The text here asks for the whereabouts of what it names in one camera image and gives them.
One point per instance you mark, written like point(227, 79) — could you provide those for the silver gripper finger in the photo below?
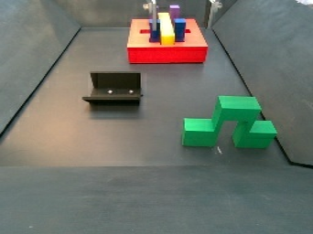
point(216, 5)
point(151, 6)

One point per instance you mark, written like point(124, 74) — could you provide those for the green stepped arch block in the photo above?
point(252, 132)

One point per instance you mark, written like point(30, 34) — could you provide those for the red base board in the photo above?
point(145, 52)

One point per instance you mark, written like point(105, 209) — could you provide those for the purple arch block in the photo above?
point(175, 11)

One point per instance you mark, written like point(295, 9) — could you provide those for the yellow long block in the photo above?
point(168, 32)

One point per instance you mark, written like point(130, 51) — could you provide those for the blue arch block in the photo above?
point(180, 27)

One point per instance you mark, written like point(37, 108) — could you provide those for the black angled bracket stand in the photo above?
point(116, 86)

